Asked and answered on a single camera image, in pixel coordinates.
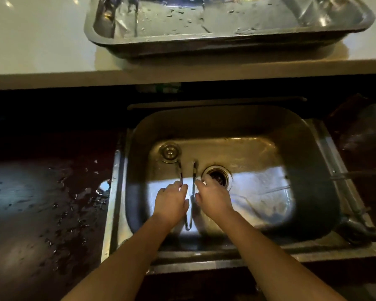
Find person's right hand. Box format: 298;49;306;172
194;173;236;221

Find large stainless steel tray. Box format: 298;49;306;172
84;0;376;58

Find person's left hand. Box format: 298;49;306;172
152;181;190;227

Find metal sink faucet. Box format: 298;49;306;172
329;171;376;245

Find person's left forearm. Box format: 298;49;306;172
61;213;173;301

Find stainless steel sink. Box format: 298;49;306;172
101;105;376;274

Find round metal sink strainer plug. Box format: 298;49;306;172
161;142;182;163

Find metal kitchen tongs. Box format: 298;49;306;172
175;160;198;231

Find person's right forearm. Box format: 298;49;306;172
219;210;347;301

